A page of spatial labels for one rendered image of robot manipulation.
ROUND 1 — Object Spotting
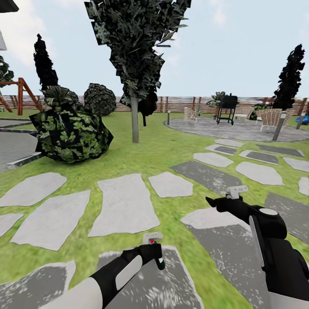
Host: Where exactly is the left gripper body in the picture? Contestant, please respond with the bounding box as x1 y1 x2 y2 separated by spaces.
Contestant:
139 243 163 263

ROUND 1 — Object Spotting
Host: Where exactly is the insectifuge atomizer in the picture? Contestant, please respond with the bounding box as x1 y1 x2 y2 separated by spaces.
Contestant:
155 257 166 270

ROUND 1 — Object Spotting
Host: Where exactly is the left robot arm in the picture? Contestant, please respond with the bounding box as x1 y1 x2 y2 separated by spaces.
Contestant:
39 233 163 309

